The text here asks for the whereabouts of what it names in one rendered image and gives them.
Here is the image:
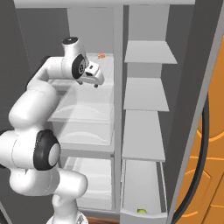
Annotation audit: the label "black curved door handle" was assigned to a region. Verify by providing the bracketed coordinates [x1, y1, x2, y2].
[171, 94, 211, 224]

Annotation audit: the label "orange wooden cupboards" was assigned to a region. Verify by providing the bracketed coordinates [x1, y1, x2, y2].
[174, 36, 224, 224]

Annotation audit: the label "grey fridge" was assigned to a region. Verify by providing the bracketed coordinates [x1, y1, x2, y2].
[12, 0, 197, 224]

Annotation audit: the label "white fridge drawer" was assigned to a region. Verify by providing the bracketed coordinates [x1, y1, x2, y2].
[61, 156, 115, 212]

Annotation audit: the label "grey fridge shelf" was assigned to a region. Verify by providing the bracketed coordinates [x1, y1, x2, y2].
[121, 109, 166, 163]
[122, 76, 171, 113]
[123, 39, 179, 65]

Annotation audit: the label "dark grey fridge door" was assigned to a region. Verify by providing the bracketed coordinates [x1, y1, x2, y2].
[0, 0, 72, 138]

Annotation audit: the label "clear fridge drawer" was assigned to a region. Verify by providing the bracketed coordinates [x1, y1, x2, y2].
[52, 120, 115, 147]
[47, 86, 115, 123]

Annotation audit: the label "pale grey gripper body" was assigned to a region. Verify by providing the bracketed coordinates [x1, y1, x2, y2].
[77, 69, 105, 88]

